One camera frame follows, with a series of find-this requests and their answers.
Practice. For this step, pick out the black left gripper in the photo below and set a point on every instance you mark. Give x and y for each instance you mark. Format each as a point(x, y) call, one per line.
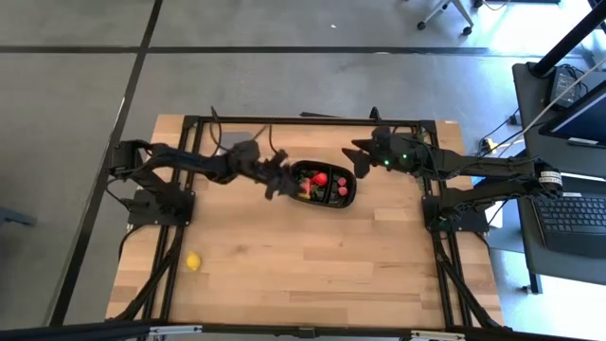
point(248, 161)

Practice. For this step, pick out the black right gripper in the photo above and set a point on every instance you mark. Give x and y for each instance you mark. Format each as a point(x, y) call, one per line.
point(397, 151)

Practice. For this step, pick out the yellow toy lemon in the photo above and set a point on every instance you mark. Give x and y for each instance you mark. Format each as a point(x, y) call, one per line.
point(304, 195)
point(193, 261)

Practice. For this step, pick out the pink toy raspberry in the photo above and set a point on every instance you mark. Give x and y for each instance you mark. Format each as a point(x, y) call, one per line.
point(342, 191)
point(342, 181)

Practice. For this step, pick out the large red toy strawberry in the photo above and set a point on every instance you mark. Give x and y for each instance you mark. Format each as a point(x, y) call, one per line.
point(320, 179)

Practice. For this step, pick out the black plastic tupperware container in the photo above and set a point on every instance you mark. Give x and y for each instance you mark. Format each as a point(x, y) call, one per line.
point(326, 201)

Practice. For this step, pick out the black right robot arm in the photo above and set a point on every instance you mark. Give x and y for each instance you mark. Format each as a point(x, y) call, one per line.
point(492, 166)

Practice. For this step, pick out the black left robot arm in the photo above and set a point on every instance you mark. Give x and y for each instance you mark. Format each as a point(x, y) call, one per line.
point(189, 163)

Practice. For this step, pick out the grey folded cloth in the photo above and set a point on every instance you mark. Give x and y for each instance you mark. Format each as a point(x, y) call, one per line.
point(234, 138)

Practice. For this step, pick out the yellow power plug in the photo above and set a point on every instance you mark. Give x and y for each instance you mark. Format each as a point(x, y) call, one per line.
point(490, 143)

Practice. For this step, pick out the grey office chair base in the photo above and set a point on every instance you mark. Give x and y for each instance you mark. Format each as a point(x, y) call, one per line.
point(468, 30)

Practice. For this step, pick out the black desk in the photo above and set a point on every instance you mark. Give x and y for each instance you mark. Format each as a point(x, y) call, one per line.
point(535, 118)
point(544, 270)

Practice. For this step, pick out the black power adapter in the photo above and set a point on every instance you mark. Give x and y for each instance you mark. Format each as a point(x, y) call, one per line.
point(563, 85)

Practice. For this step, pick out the black keyboard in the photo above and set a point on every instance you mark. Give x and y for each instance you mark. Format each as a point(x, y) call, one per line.
point(577, 222)

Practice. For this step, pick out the black computer monitor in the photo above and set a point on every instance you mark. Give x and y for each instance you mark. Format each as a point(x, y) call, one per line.
point(587, 123)

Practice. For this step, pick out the black metal pole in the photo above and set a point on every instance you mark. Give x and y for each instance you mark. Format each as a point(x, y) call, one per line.
point(568, 40)

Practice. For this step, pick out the black crossbar with silver brackets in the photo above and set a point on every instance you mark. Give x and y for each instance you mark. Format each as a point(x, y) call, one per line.
point(94, 331)

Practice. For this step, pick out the grey chair leg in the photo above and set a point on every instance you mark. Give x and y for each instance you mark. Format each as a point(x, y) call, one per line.
point(16, 218)

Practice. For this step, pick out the black aluminium table frame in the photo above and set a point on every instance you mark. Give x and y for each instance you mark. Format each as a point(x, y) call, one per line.
point(308, 120)

